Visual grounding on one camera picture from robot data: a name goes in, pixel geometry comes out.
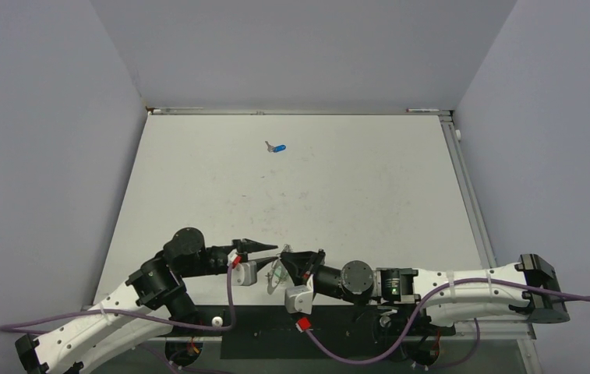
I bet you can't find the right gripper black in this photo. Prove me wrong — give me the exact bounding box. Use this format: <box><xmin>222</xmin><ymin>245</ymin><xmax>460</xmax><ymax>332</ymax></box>
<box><xmin>281</xmin><ymin>248</ymin><xmax>369</xmax><ymax>305</ymax></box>

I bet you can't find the metal key organizer plate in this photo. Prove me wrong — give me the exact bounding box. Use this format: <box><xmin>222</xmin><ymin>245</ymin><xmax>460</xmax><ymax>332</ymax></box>
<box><xmin>267</xmin><ymin>244</ymin><xmax>293</xmax><ymax>295</ymax></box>

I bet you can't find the key with blue tag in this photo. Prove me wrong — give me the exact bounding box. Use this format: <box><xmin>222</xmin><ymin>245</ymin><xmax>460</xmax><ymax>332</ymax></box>
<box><xmin>265</xmin><ymin>141</ymin><xmax>287</xmax><ymax>153</ymax></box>

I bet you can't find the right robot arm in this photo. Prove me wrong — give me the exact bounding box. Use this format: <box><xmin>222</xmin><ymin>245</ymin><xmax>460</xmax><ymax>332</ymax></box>
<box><xmin>279</xmin><ymin>250</ymin><xmax>570</xmax><ymax>333</ymax></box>

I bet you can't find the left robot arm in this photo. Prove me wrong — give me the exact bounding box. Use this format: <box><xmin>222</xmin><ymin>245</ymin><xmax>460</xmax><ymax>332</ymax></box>
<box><xmin>15</xmin><ymin>228</ymin><xmax>276</xmax><ymax>373</ymax></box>

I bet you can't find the green key tag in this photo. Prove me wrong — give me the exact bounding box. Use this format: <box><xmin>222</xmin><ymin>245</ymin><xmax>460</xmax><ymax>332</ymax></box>
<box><xmin>273</xmin><ymin>267</ymin><xmax>288</xmax><ymax>283</ymax></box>

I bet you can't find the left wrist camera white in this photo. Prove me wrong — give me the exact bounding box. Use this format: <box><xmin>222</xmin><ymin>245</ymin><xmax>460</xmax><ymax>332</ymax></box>
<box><xmin>231</xmin><ymin>261</ymin><xmax>258</xmax><ymax>287</ymax></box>

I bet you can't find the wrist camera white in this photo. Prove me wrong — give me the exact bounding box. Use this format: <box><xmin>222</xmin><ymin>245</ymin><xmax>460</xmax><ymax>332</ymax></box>
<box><xmin>231</xmin><ymin>261</ymin><xmax>258</xmax><ymax>287</ymax></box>
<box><xmin>284</xmin><ymin>285</ymin><xmax>315</xmax><ymax>315</ymax></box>

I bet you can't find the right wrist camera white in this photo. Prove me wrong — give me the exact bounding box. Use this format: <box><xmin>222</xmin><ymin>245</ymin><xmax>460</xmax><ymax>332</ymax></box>
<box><xmin>284</xmin><ymin>285</ymin><xmax>315</xmax><ymax>315</ymax></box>

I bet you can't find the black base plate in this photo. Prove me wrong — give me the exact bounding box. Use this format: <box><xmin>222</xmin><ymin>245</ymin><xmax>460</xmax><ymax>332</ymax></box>
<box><xmin>146</xmin><ymin>305</ymin><xmax>457</xmax><ymax>362</ymax></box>

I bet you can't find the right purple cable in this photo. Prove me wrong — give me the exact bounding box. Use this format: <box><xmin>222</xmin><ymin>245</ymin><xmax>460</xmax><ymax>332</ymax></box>
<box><xmin>302</xmin><ymin>278</ymin><xmax>590</xmax><ymax>368</ymax></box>

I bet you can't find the aluminium frame rail front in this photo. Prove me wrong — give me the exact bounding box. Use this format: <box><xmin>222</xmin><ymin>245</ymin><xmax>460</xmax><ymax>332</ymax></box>
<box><xmin>69</xmin><ymin>304</ymin><xmax>537</xmax><ymax>342</ymax></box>

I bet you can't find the aluminium frame rail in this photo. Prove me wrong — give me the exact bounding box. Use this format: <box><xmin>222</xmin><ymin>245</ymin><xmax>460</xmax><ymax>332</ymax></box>
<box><xmin>146</xmin><ymin>107</ymin><xmax>453</xmax><ymax>117</ymax></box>
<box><xmin>69</xmin><ymin>304</ymin><xmax>537</xmax><ymax>342</ymax></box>
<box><xmin>439</xmin><ymin>111</ymin><xmax>497</xmax><ymax>268</ymax></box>

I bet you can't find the aluminium frame rail back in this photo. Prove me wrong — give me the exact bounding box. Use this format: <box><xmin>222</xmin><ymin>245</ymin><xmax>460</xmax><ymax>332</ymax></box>
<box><xmin>146</xmin><ymin>107</ymin><xmax>453</xmax><ymax>117</ymax></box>

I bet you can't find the aluminium frame rail right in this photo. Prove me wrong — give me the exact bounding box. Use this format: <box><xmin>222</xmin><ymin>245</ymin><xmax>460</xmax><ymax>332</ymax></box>
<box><xmin>439</xmin><ymin>111</ymin><xmax>497</xmax><ymax>268</ymax></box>

